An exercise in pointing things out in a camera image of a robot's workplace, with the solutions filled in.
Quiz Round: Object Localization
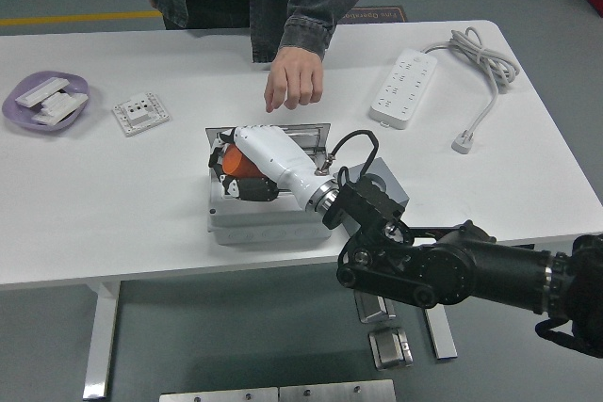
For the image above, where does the robot right hand white black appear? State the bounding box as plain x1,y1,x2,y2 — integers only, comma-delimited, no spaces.
208,123,332,208

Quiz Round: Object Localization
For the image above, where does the person's left hand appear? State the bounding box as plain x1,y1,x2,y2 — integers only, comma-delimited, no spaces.
263,46,325,114

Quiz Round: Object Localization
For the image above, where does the orange cylinder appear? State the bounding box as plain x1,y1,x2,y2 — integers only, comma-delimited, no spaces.
221,147,261,177

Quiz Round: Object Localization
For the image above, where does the grey electrical box clear lid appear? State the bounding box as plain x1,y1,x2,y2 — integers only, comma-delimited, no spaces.
204,122,336,247

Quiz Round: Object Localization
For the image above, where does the grey cube with round hole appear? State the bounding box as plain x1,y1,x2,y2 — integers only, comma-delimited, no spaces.
336,156,410,238

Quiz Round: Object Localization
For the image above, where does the brown floor sign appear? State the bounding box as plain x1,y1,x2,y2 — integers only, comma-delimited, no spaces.
338,7,409,25

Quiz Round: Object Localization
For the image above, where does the white power strip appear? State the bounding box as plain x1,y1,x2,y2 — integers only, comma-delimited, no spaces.
367,47,439,131

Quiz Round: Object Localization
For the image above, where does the white socket panel module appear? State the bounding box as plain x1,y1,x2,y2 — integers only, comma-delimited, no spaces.
111,91,173,138

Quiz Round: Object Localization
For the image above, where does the long white plastic block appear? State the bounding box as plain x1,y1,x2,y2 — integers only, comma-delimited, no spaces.
13,76,67,107

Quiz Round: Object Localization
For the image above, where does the small white plastic part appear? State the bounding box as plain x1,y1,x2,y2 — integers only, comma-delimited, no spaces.
31,107,63,126

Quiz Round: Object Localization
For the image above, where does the purple tray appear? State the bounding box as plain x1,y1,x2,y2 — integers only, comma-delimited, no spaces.
2,71,91,132

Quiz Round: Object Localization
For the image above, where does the metal latch block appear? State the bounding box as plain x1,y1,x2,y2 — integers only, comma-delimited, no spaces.
367,326,415,370

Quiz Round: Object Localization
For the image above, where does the white table right leg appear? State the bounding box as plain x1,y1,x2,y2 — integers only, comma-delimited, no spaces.
423,310,459,360

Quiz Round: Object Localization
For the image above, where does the white table leg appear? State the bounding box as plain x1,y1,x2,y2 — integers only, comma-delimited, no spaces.
423,310,459,360
82,281,122,399

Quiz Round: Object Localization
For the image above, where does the white table left leg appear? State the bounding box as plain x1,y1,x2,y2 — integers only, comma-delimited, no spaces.
82,281,122,399

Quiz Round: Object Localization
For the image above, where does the white plastic switch part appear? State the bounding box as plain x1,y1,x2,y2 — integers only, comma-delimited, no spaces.
42,92,90,115

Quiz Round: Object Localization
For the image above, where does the white power cord with plug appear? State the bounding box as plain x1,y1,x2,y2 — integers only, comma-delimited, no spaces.
420,26,521,155

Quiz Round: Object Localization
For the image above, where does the angled metal bracket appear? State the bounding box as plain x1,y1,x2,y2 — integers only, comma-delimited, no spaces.
353,291,398,325

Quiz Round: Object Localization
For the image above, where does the wide metal base plate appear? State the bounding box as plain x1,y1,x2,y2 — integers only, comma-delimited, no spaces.
278,378,397,402

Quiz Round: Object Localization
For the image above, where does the narrow metal base plate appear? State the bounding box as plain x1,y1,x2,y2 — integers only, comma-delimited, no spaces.
158,387,280,402

